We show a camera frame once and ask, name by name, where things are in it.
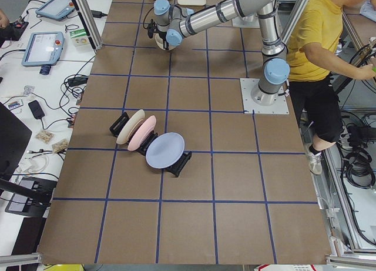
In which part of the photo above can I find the teach pendant tablet far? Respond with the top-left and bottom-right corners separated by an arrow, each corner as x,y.
36,0 -> 75,21

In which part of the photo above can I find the teach pendant tablet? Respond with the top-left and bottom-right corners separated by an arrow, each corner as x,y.
36,0 -> 75,21
22,32 -> 65,67

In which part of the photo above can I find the lavender plate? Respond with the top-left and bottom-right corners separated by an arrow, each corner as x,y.
146,132 -> 185,169

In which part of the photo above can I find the black power adapter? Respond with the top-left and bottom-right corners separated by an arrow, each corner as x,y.
28,100 -> 45,119

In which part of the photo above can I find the black dish rack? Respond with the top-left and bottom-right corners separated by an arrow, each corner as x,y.
109,109 -> 192,177

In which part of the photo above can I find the aluminium frame post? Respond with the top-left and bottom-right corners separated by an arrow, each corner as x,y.
71,0 -> 103,51

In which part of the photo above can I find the cream bowl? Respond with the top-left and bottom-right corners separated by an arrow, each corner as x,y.
155,34 -> 175,51

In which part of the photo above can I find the pink plate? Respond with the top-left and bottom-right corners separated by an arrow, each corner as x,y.
127,115 -> 156,151

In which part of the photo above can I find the person in yellow shirt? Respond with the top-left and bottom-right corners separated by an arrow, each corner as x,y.
287,0 -> 375,175

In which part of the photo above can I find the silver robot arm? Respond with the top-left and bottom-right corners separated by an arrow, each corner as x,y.
146,0 -> 290,106

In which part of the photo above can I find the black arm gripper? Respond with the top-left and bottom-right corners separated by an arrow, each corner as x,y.
156,31 -> 167,42

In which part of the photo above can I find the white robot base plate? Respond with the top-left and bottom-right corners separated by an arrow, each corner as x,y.
240,78 -> 290,115

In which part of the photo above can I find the green white small box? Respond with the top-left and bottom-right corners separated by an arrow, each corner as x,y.
69,29 -> 89,46

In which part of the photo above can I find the cream plate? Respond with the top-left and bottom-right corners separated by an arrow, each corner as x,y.
116,109 -> 145,145

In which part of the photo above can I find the teach pendant tablet near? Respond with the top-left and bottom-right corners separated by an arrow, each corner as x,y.
22,32 -> 65,67

